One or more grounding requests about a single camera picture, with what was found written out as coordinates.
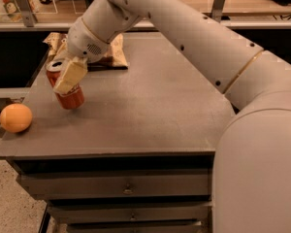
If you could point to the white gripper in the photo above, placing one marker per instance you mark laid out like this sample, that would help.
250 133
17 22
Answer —
83 43

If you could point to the red coke can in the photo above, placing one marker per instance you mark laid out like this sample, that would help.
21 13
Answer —
71 100

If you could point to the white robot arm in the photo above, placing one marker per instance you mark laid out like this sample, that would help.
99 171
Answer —
251 184

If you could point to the brown chip bag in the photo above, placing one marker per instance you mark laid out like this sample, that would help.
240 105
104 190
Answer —
113 59

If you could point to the orange fruit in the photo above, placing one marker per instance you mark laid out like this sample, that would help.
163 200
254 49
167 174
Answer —
15 118

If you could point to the grey drawer cabinet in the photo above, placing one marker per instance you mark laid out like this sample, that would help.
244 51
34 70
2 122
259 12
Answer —
154 125

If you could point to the brass top drawer knob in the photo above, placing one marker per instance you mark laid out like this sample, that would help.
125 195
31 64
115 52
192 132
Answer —
128 190

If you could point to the brass drawer knob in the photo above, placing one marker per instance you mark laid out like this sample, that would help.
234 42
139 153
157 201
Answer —
132 217
128 190

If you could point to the wooden shelf with rail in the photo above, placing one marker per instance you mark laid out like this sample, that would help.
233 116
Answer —
243 14

